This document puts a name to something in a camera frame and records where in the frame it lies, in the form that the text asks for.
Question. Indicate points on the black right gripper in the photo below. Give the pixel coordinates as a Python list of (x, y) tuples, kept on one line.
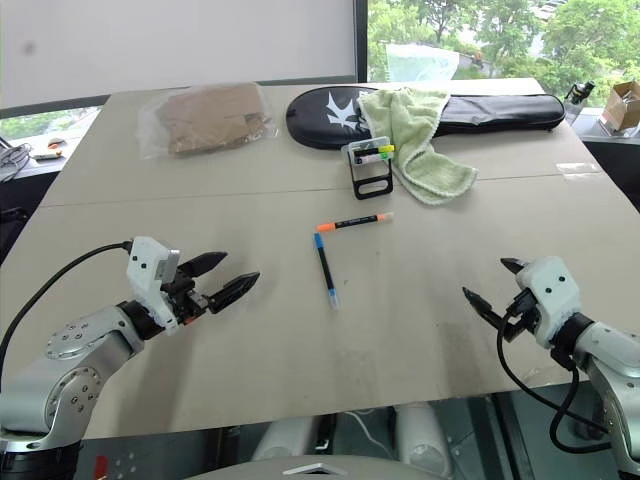
[(520, 320)]

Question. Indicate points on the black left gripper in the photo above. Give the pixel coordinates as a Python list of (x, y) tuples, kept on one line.
[(184, 300)]

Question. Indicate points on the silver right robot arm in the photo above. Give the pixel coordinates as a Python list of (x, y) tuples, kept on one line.
[(612, 350)]

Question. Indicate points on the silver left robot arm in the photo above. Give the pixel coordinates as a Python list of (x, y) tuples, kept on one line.
[(102, 330)]

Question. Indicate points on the black pen with blue caps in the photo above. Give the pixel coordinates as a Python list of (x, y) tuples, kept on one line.
[(325, 267)]

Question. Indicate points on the black pen with orange caps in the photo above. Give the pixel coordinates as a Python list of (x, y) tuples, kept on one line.
[(352, 222)]

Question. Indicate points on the white marker with green cap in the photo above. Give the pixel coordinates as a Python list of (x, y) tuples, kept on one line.
[(375, 158)]

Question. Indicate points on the black marker with yellow cap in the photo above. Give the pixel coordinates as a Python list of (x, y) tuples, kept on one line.
[(372, 149)]

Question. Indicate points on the clear plastic box with markers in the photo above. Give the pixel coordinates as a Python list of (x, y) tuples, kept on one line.
[(369, 150)]

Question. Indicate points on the open cardboard box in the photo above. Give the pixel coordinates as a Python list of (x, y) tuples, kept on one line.
[(622, 107)]

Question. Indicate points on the clear tape strip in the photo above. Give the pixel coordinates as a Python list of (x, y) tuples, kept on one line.
[(577, 169)]

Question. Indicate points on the light green towel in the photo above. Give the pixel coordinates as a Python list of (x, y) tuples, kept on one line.
[(420, 155)]

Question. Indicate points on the clear plastic bag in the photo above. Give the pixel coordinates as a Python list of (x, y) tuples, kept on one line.
[(150, 135)]

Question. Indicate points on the black slotted stand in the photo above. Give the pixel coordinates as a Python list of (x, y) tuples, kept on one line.
[(372, 182)]

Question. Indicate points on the white robot leg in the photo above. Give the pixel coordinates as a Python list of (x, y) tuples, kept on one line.
[(285, 440), (422, 440)]

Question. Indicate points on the black racket bag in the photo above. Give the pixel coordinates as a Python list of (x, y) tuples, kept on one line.
[(495, 112)]

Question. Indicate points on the clear bottle with black cap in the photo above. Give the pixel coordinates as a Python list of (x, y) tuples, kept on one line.
[(575, 102)]

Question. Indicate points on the white and orange small tool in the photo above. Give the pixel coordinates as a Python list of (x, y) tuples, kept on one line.
[(50, 150)]

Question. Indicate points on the black chair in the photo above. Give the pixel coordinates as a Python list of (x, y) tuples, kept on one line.
[(10, 230)]

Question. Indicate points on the translucent plastic bag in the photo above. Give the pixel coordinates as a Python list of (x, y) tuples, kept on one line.
[(420, 62)]

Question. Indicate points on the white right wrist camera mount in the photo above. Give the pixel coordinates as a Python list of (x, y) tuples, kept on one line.
[(552, 295)]

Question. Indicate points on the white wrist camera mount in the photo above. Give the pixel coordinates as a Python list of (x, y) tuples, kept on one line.
[(552, 295), (146, 265)]

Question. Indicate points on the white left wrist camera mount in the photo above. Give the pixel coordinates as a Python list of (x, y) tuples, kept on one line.
[(146, 265)]

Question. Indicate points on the dark window frame post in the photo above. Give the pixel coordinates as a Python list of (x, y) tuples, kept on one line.
[(361, 40)]

